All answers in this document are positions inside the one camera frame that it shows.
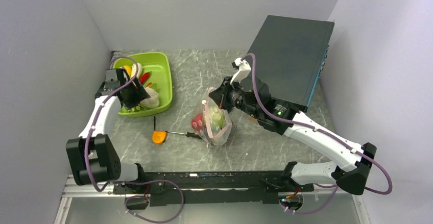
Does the clear zip top bag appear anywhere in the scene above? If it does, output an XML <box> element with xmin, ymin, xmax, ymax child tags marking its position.
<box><xmin>190</xmin><ymin>87</ymin><xmax>233</xmax><ymax>147</ymax></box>

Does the celery stalk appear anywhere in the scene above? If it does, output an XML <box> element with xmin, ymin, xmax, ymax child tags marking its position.
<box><xmin>131</xmin><ymin>63</ymin><xmax>142</xmax><ymax>79</ymax></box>

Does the black yellow screwdriver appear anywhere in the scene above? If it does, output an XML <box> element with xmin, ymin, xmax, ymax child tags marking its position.
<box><xmin>166</xmin><ymin>131</ymin><xmax>201</xmax><ymax>139</ymax></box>

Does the red chili pepper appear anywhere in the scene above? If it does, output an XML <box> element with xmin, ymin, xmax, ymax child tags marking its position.
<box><xmin>139</xmin><ymin>71</ymin><xmax>152</xmax><ymax>84</ymax></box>

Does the dark grey box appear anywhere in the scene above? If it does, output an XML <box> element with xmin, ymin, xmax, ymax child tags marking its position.
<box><xmin>248</xmin><ymin>15</ymin><xmax>335</xmax><ymax>112</ymax></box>

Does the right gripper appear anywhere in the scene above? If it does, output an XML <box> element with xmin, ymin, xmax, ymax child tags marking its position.
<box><xmin>209</xmin><ymin>76</ymin><xmax>260</xmax><ymax>119</ymax></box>

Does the orange tape measure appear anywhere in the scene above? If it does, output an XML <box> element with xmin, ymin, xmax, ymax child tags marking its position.
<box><xmin>152</xmin><ymin>131</ymin><xmax>167</xmax><ymax>145</ymax></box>

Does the red tomato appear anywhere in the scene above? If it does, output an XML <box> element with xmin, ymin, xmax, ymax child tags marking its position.
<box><xmin>191</xmin><ymin>113</ymin><xmax>205</xmax><ymax>132</ymax></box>

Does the white cauliflower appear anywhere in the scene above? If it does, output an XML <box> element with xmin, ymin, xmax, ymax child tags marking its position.
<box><xmin>140</xmin><ymin>87</ymin><xmax>160</xmax><ymax>109</ymax></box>

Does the yellow lemon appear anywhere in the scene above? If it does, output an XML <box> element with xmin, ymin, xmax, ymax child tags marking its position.
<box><xmin>122</xmin><ymin>65</ymin><xmax>132</xmax><ymax>78</ymax></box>

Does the green plastic tray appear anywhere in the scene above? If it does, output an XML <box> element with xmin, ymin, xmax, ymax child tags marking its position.
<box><xmin>110</xmin><ymin>52</ymin><xmax>173</xmax><ymax>117</ymax></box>

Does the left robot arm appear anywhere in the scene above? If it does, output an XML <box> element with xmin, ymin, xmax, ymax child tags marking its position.
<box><xmin>66</xmin><ymin>68</ymin><xmax>150</xmax><ymax>193</ymax></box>

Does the aluminium frame rail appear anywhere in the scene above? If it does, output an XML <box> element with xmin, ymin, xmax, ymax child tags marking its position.
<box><xmin>54</xmin><ymin>175</ymin><xmax>114</xmax><ymax>223</ymax></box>

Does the green cabbage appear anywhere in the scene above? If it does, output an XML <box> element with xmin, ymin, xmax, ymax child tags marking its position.
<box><xmin>209</xmin><ymin>106</ymin><xmax>225</xmax><ymax>132</ymax></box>

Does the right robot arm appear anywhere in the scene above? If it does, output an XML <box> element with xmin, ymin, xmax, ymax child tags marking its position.
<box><xmin>208</xmin><ymin>77</ymin><xmax>377</xmax><ymax>195</ymax></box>

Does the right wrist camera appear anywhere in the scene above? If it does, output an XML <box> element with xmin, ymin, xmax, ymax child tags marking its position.
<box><xmin>230</xmin><ymin>58</ymin><xmax>251</xmax><ymax>85</ymax></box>

